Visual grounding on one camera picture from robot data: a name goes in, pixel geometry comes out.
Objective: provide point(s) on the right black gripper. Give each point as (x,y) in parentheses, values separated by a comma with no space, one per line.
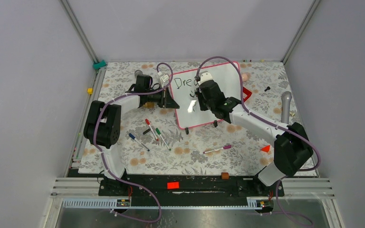
(200,95)

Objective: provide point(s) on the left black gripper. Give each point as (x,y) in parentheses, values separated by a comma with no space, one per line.
(168,102)

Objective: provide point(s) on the pink framed whiteboard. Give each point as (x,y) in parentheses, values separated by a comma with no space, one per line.
(183,89)

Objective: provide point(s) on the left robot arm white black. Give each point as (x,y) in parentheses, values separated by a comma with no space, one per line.
(103,124)

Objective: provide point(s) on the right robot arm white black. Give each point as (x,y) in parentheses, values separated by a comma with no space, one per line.
(290,142)

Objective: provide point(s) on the red capped marker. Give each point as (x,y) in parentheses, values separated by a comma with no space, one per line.
(152,130)

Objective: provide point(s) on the green capped marker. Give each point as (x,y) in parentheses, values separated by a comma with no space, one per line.
(163,139)

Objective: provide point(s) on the pink toy microphone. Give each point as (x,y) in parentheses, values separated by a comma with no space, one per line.
(245,76)

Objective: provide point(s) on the purple glitter microphone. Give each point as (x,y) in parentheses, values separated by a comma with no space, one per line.
(138,73)

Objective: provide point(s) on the blue capped marker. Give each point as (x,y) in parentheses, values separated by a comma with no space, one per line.
(138,141)

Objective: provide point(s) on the pink capped marker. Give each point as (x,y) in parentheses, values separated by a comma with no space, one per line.
(218,149)

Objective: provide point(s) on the silver grey microphone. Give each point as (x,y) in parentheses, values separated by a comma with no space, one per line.
(285,106)

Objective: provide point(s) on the small red cone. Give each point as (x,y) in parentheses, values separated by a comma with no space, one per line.
(266,149)

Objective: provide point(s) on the small brown block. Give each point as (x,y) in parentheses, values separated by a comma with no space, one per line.
(225,176)

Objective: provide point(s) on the red tape label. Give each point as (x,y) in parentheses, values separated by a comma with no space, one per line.
(173,185)

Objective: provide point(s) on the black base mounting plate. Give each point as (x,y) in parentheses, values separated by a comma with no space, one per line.
(151,190)

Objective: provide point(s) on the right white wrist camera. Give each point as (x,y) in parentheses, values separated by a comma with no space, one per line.
(204,77)

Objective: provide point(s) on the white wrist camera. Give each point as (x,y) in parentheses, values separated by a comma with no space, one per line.
(164,79)
(204,77)

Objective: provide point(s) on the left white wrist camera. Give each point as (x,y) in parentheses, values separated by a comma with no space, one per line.
(164,79)

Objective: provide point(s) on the red rectangular frame block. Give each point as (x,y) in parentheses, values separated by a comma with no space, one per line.
(246,94)

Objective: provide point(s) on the teal corner bracket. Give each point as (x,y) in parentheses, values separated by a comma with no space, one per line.
(97,66)

